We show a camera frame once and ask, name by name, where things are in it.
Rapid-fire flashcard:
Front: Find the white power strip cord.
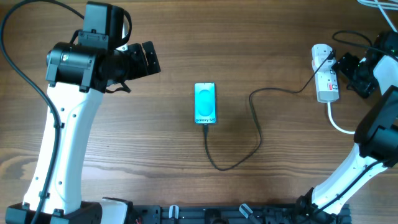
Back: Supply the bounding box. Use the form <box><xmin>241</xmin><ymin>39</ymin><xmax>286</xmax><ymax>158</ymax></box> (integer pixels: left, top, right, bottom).
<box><xmin>326</xmin><ymin>0</ymin><xmax>398</xmax><ymax>135</ymax></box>

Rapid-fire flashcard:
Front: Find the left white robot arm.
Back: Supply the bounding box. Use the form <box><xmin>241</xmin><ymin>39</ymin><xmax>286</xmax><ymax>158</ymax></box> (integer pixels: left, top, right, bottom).
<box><xmin>5</xmin><ymin>2</ymin><xmax>160</xmax><ymax>223</ymax></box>

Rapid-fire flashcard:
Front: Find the white USB charger plug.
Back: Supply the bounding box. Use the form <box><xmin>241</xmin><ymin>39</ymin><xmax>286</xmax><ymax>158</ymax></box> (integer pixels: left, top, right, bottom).
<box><xmin>312</xmin><ymin>55</ymin><xmax>336</xmax><ymax>72</ymax></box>

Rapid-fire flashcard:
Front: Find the blue Galaxy smartphone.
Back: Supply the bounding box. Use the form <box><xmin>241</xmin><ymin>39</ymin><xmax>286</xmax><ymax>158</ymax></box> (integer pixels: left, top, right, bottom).
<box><xmin>194</xmin><ymin>83</ymin><xmax>217</xmax><ymax>124</ymax></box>

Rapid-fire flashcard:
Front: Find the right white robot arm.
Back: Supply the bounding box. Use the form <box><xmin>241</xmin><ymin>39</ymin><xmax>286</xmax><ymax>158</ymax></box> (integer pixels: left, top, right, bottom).
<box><xmin>292</xmin><ymin>31</ymin><xmax>397</xmax><ymax>223</ymax></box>

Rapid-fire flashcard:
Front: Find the white power strip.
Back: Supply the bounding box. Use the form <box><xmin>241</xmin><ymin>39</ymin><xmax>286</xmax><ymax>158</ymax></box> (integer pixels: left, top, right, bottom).
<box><xmin>312</xmin><ymin>44</ymin><xmax>339</xmax><ymax>103</ymax></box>

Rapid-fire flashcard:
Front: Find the black USB-C charging cable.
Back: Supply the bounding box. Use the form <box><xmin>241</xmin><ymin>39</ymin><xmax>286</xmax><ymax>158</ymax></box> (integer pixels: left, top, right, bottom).
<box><xmin>203</xmin><ymin>48</ymin><xmax>337</xmax><ymax>172</ymax></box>

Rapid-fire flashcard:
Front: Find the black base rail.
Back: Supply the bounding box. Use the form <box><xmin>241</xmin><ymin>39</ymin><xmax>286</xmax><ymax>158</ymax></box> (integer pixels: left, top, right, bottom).
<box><xmin>102</xmin><ymin>203</ymin><xmax>352</xmax><ymax>224</ymax></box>

